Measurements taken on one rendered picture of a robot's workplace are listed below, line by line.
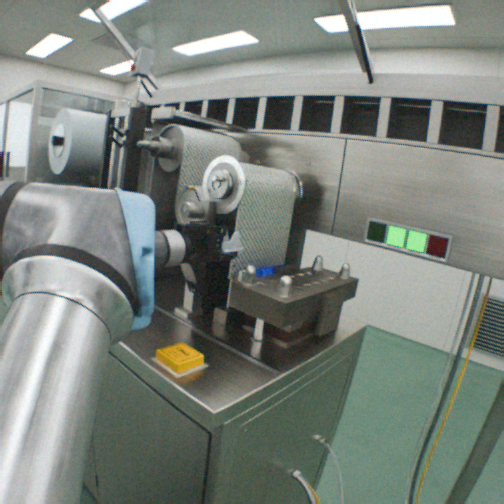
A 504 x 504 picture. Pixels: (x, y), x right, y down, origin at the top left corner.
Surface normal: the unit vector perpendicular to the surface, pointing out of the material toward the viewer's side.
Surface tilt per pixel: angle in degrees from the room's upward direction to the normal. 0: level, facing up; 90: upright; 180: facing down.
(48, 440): 46
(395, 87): 90
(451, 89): 90
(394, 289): 90
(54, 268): 73
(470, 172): 90
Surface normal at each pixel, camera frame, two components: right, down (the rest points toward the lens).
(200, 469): -0.64, 0.07
